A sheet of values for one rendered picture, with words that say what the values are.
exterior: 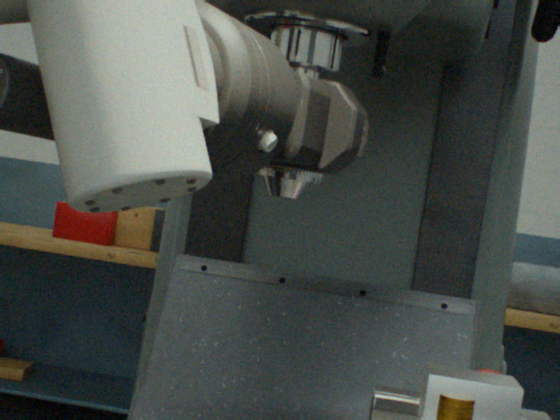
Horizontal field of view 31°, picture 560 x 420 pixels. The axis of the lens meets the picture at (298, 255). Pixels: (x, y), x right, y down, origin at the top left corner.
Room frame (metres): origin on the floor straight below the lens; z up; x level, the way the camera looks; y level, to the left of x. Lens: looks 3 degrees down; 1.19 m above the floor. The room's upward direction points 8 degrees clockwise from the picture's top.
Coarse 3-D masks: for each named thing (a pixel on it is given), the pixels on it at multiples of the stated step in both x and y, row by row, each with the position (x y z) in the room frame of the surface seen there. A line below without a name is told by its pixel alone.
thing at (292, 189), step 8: (264, 176) 0.67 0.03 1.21; (272, 184) 0.67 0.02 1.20; (280, 184) 0.67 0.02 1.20; (288, 184) 0.67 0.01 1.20; (296, 184) 0.67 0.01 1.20; (304, 184) 0.67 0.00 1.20; (272, 192) 0.67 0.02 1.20; (280, 192) 0.67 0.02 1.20; (288, 192) 0.67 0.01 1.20; (296, 192) 0.67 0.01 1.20
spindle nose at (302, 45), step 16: (272, 32) 0.67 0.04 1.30; (288, 32) 0.66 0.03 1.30; (304, 32) 0.66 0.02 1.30; (320, 32) 0.66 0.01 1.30; (336, 32) 0.67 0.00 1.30; (288, 48) 0.66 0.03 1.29; (304, 48) 0.66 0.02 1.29; (320, 48) 0.66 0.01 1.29; (336, 48) 0.67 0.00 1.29; (304, 64) 0.66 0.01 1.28; (320, 64) 0.66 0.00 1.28; (336, 64) 0.67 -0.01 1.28
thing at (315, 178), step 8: (264, 168) 0.66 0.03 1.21; (272, 168) 0.66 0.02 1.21; (280, 168) 0.66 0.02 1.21; (272, 176) 0.66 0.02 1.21; (280, 176) 0.66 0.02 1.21; (288, 176) 0.66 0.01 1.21; (296, 176) 0.66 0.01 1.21; (304, 176) 0.66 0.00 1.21; (312, 176) 0.67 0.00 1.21; (320, 176) 0.67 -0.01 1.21
